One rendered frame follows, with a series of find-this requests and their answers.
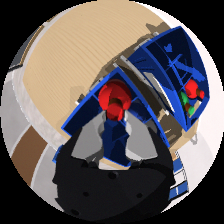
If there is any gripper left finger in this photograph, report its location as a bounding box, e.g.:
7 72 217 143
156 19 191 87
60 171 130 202
52 109 107 185

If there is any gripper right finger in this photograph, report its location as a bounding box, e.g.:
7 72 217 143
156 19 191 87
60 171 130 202
123 109 176 187

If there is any blue crate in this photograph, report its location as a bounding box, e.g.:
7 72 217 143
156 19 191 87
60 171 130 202
61 67 170 167
127 26 210 132

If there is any red bottle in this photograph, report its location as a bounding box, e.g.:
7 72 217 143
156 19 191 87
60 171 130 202
184 79 204 99
99 79 132 121

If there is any green bottle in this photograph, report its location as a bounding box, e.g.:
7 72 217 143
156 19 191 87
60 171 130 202
177 91 194 115

